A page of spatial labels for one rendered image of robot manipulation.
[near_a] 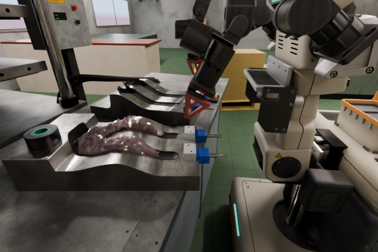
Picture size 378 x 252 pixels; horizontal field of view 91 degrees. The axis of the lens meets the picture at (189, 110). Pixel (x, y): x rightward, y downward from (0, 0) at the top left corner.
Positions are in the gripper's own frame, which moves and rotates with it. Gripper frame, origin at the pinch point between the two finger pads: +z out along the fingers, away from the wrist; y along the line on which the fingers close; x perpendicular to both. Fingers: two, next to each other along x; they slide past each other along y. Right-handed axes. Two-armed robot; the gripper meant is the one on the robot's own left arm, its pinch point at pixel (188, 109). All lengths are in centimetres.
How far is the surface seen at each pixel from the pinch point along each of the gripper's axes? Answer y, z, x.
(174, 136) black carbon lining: -8.4, 15.8, 1.0
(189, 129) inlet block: -8.2, 10.5, 4.4
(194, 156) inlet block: 4.6, 10.3, 7.4
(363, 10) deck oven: -273, -132, 180
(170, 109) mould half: -22.9, 14.3, -4.4
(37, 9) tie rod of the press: -43, 8, -79
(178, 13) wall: -939, 10, -155
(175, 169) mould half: 8.6, 13.9, 3.7
